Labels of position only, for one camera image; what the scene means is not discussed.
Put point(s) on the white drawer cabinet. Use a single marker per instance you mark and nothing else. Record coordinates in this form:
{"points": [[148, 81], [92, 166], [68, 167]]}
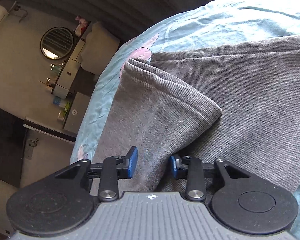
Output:
{"points": [[76, 113]]}

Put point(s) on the grey knit pants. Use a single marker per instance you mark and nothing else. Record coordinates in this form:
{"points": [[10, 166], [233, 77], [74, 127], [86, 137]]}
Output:
{"points": [[238, 102]]}

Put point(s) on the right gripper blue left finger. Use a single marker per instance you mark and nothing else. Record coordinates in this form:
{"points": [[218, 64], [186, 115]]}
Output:
{"points": [[123, 166]]}

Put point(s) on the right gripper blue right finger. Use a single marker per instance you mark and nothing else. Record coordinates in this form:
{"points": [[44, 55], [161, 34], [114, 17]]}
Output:
{"points": [[180, 167]]}

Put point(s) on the black wall television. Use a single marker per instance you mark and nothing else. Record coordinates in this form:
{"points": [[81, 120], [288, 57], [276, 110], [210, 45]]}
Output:
{"points": [[12, 143]]}

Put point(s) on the white vanity desk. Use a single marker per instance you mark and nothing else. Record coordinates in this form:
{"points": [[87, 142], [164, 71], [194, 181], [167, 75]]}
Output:
{"points": [[64, 84]]}

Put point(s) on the light blue patterned bedsheet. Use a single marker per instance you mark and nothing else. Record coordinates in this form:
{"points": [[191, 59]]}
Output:
{"points": [[220, 22]]}

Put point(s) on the round wall mirror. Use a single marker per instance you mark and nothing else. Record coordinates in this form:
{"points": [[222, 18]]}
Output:
{"points": [[56, 43]]}

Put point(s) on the cream fluffy chair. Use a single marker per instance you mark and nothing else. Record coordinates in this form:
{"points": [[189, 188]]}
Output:
{"points": [[100, 46]]}

